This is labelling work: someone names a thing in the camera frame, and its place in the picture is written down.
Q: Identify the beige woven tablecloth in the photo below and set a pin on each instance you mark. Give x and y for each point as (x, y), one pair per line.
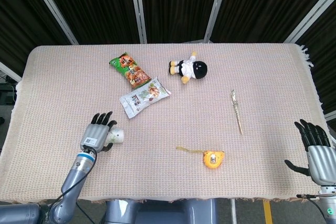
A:
(168, 119)

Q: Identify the silver snack bag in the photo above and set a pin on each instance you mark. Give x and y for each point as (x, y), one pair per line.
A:
(144, 96)

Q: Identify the green orange snack bag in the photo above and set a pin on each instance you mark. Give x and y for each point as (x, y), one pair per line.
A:
(130, 70)

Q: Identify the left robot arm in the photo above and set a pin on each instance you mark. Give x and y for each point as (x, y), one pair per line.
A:
(71, 182)

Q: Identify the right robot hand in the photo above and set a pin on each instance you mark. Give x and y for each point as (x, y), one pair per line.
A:
(320, 161)

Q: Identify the orange tape measure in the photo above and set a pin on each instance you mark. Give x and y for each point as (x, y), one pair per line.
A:
(213, 159)

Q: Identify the black pleated curtain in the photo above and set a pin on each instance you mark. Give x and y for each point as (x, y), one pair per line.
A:
(178, 6)

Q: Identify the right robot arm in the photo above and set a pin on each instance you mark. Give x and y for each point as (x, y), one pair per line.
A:
(328, 205)

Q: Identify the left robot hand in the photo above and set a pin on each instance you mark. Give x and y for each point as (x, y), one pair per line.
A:
(97, 136)

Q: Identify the white paper cup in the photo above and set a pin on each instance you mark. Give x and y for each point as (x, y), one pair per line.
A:
(116, 136)

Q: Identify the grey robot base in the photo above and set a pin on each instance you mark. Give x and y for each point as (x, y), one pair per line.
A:
(160, 212)

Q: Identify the black headed plush doll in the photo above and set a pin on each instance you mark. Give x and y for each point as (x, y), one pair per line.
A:
(189, 68)

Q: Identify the grey metal frame post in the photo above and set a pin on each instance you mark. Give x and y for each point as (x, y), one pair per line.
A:
(137, 7)
(51, 7)
(311, 14)
(216, 6)

